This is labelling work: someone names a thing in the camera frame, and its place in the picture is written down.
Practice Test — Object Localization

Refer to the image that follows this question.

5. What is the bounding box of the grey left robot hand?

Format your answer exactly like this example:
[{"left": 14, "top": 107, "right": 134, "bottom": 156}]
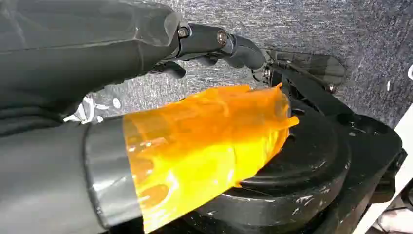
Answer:
[{"left": 0, "top": 0, "right": 300, "bottom": 234}]

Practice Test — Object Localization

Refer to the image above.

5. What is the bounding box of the person's white shoe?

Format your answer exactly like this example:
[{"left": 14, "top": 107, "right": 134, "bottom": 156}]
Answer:
[{"left": 63, "top": 94, "right": 124, "bottom": 125}]

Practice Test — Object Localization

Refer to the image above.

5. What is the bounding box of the black robot foot plate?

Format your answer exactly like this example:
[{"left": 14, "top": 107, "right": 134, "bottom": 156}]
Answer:
[{"left": 251, "top": 48, "right": 348, "bottom": 95}]

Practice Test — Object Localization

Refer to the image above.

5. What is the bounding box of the black round weight disc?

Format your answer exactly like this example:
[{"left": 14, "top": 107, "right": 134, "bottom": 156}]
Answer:
[{"left": 182, "top": 98, "right": 353, "bottom": 234}]

